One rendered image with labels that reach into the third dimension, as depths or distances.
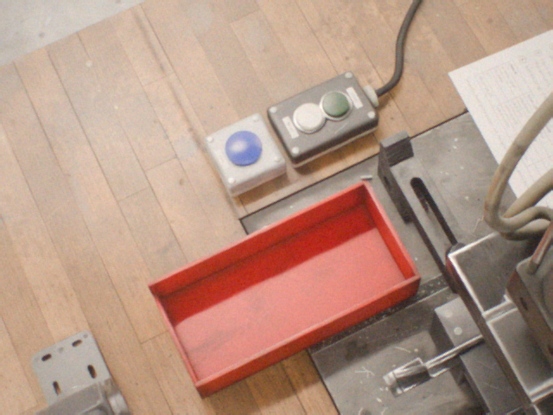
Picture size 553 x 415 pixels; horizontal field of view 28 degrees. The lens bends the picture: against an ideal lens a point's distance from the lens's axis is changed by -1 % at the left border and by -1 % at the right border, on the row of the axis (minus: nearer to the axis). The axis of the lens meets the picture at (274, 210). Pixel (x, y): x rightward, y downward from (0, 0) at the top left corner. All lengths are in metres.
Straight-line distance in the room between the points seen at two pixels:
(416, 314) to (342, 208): 0.14
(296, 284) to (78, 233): 0.25
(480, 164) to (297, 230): 0.22
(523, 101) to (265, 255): 0.34
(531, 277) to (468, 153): 0.45
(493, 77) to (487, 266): 0.39
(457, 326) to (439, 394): 0.10
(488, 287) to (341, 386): 0.27
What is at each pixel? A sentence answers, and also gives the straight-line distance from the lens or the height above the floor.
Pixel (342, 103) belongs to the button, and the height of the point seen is 0.94.
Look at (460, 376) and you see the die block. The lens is 1.14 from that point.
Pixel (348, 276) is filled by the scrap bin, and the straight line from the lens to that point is 1.20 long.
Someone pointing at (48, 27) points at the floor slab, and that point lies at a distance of 2.44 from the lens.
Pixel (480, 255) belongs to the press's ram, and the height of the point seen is 1.14.
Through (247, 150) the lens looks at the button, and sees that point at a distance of 1.22.
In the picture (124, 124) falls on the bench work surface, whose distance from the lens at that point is 1.29.
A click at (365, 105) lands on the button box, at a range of 1.24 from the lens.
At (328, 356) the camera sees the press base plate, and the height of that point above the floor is 0.90.
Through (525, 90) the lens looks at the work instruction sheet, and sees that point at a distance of 1.30.
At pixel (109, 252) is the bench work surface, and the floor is 0.90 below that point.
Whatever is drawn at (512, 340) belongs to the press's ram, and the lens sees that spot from 0.91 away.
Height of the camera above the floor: 2.05
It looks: 69 degrees down
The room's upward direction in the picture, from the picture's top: 8 degrees counter-clockwise
